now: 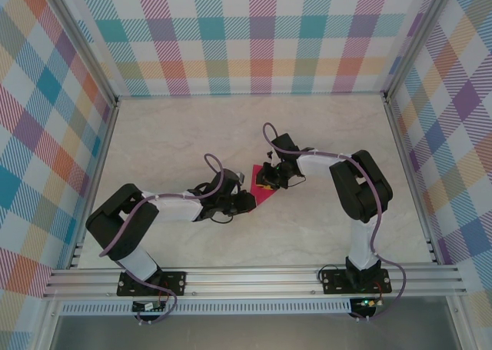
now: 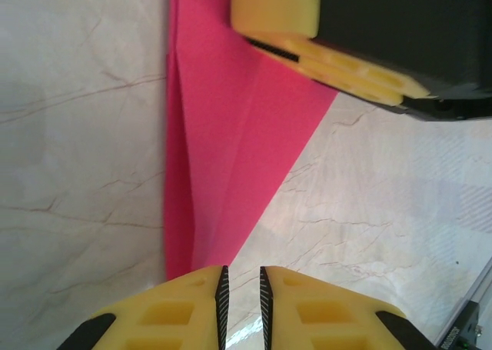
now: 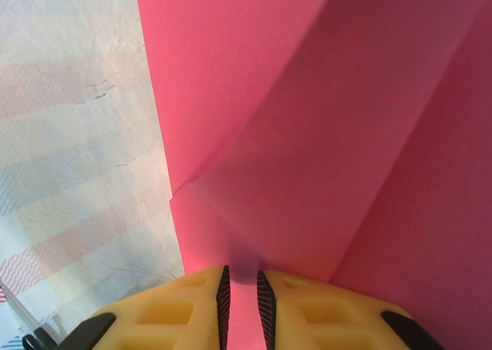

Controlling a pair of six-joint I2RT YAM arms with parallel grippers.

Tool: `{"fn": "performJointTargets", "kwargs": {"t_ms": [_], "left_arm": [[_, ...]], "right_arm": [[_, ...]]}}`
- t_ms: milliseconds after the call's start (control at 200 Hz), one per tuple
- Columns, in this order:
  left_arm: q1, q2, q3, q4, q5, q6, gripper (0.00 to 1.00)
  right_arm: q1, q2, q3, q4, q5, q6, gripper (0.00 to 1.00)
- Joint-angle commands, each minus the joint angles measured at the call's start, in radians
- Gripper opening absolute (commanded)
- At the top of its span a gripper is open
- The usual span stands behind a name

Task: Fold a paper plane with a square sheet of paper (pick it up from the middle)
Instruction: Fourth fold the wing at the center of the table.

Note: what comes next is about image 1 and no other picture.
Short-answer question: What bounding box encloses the slotted grey cable duct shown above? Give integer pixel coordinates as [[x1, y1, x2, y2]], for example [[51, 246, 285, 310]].
[[57, 299, 357, 316]]

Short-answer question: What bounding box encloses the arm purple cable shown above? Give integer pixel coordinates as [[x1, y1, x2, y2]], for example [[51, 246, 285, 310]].
[[98, 153, 228, 324], [261, 122, 407, 322]]

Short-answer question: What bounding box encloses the controller board with green light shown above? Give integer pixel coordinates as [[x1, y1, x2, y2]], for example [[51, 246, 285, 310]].
[[353, 296, 381, 312]]

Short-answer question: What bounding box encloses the aluminium mounting rail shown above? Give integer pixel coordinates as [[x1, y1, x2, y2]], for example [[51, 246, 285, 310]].
[[42, 264, 468, 300]]

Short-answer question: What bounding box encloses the aluminium side rail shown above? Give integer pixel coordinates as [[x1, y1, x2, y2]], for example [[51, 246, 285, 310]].
[[384, 95, 443, 265], [68, 98, 121, 270]]

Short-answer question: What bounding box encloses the grey metal panel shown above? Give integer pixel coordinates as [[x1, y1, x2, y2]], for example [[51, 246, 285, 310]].
[[48, 313, 462, 350]]

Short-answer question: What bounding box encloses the pink square cloth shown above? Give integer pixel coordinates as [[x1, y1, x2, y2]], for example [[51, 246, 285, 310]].
[[248, 164, 280, 208]]

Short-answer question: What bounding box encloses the aluminium frame post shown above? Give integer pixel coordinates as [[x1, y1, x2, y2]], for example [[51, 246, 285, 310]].
[[382, 0, 462, 103], [40, 0, 120, 107]]

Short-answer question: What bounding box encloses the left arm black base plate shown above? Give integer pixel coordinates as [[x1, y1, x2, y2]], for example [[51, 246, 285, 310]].
[[116, 271, 188, 298]]

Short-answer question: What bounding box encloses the black controller board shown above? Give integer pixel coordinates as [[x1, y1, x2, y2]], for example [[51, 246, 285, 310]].
[[131, 299, 167, 313]]

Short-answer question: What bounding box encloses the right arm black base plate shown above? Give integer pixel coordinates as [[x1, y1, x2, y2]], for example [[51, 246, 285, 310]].
[[320, 268, 393, 295]]

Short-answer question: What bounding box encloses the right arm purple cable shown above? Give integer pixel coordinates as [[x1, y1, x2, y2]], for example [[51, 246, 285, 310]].
[[261, 122, 407, 322]]

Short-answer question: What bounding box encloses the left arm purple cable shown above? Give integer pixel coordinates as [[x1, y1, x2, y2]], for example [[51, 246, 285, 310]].
[[98, 153, 228, 324]]

